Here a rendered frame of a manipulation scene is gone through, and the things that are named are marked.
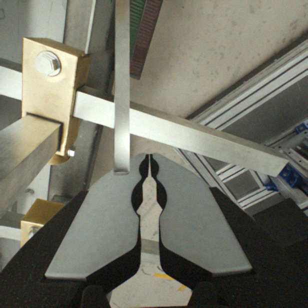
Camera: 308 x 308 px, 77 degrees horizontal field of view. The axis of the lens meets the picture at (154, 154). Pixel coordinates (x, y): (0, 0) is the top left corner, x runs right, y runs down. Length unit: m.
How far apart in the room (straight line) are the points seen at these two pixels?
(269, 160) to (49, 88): 0.27
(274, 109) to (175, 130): 0.82
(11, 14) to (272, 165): 0.48
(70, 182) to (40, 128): 0.25
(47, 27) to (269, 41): 0.97
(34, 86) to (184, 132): 0.17
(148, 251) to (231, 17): 0.99
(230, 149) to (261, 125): 0.77
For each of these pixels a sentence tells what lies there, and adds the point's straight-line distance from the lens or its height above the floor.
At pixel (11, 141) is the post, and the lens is 0.20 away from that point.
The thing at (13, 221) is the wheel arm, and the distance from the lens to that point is 0.41.
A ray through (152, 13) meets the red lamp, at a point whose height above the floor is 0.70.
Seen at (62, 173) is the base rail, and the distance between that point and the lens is 0.45.
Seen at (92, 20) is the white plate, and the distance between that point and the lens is 0.25.
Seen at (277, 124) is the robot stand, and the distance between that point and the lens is 1.07.
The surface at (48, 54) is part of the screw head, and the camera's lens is 0.22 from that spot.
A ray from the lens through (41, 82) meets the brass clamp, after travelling 0.23.
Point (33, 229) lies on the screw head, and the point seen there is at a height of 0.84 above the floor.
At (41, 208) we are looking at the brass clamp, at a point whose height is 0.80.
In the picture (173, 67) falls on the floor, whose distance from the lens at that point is 1.05.
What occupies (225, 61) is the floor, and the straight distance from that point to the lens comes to 1.11.
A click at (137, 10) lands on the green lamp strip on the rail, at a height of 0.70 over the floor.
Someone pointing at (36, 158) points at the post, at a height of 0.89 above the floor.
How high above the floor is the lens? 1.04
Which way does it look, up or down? 60 degrees down
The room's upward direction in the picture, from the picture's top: 177 degrees clockwise
